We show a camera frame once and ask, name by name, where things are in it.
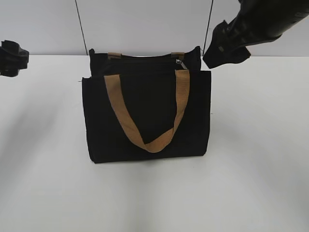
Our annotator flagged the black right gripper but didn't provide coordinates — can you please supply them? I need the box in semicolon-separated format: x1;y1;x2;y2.
203;0;309;69

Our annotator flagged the tan front bag handle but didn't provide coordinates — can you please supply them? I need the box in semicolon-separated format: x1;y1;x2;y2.
104;70;190;153

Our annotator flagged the silver zipper pull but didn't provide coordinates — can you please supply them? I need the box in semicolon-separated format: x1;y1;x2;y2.
176;59;187;70

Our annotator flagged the black canvas tote bag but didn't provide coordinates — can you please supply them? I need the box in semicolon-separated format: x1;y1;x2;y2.
82;46;211;163

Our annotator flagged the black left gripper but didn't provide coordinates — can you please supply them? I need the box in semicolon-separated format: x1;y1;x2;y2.
0;40;29;77

